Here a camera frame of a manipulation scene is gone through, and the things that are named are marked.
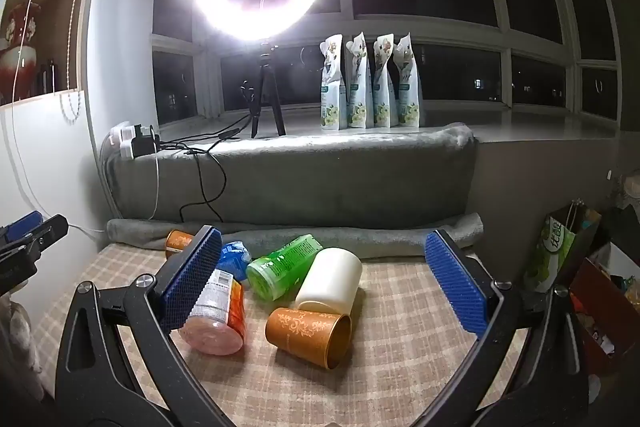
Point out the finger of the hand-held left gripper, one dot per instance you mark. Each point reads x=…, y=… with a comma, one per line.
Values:
x=47, y=234
x=22, y=223

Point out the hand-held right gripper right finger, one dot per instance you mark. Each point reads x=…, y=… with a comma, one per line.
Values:
x=457, y=289

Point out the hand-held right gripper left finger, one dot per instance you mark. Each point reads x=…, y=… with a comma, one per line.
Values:
x=192, y=279

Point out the orange patterned cup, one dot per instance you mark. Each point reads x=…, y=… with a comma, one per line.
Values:
x=177, y=244
x=302, y=332

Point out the white cup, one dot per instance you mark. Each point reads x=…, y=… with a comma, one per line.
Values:
x=332, y=279

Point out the pink labelled jar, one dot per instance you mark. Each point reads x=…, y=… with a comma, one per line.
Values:
x=215, y=317

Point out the blue crumpled packet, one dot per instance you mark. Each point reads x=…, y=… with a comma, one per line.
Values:
x=234, y=259

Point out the pale cloth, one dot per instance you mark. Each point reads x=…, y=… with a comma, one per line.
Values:
x=17, y=337

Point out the rolled grey towel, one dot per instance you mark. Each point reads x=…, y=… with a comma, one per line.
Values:
x=390, y=239

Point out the checked beige mat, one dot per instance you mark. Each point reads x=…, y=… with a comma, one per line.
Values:
x=400, y=357

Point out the green plastic bottle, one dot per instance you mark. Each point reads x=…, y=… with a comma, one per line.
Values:
x=282, y=264

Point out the green shopping bag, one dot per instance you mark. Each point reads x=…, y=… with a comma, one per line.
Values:
x=552, y=252

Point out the white power strip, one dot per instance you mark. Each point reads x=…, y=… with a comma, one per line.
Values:
x=120, y=137

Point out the black plug adapter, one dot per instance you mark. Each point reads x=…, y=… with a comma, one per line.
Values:
x=146, y=142

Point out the red cardboard box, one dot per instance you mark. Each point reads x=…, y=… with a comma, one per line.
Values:
x=595, y=307

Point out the dark bottles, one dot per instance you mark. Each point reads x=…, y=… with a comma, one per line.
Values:
x=47, y=77

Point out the red white vase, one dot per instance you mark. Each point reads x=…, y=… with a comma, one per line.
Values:
x=20, y=57

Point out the grey blanket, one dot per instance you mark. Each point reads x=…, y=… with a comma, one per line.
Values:
x=325, y=177

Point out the white green standing pouch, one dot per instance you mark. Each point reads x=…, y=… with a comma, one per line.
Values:
x=357, y=97
x=331, y=97
x=407, y=97
x=384, y=97

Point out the black tripod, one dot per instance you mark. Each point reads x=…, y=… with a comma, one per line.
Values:
x=265, y=82

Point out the white window frame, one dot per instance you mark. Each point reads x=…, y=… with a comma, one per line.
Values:
x=505, y=34

